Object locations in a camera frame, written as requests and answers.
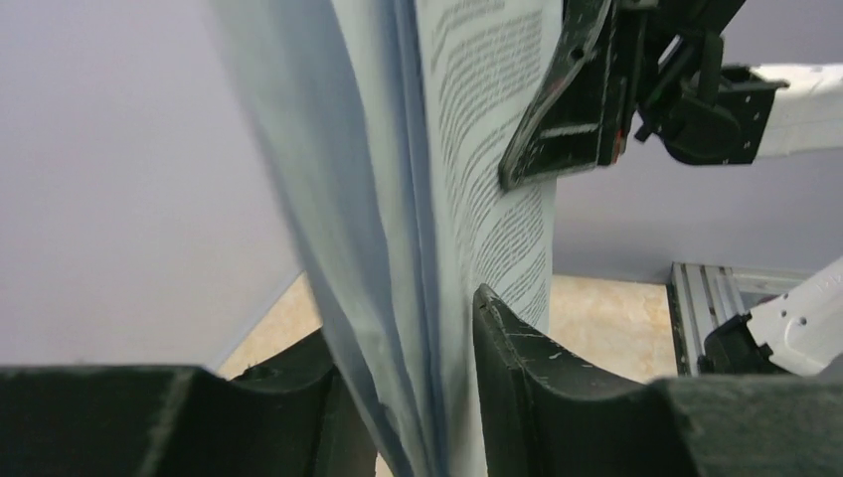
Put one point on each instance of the aluminium frame rail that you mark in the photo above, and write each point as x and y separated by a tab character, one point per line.
701	298

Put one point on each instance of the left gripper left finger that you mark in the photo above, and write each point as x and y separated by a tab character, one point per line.
307	422

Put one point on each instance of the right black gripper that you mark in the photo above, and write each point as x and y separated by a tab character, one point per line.
640	69

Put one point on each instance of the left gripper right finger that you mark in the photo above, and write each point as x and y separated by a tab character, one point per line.
548	412

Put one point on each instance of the white printed paper stack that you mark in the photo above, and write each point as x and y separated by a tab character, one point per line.
383	124

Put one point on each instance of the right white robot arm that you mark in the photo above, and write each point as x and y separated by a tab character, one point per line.
638	216

